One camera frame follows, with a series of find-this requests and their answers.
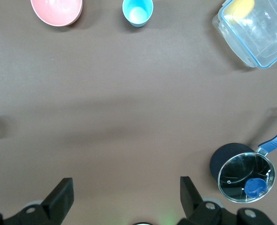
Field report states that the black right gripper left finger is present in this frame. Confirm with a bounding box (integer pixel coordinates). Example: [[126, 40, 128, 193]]
[[16, 177, 74, 225]]

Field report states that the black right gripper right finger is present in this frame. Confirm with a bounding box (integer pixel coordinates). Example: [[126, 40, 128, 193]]
[[180, 176, 226, 225]]

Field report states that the glass lid with blue knob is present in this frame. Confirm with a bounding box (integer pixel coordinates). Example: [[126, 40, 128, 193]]
[[217, 152, 276, 204]]

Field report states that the clear plastic food container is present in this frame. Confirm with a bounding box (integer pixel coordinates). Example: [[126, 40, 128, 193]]
[[211, 0, 277, 69]]

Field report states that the pink bowl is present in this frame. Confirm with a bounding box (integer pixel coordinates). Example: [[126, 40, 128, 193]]
[[30, 0, 84, 27]]

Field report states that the plain blue plastic cup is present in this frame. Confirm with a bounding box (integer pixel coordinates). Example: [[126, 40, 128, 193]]
[[122, 0, 154, 28]]

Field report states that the yellow orange fruit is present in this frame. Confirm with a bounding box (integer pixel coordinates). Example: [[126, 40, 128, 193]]
[[223, 0, 256, 21]]

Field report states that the black saucepan with blue handle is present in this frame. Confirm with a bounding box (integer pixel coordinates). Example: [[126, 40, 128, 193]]
[[209, 121, 277, 203]]

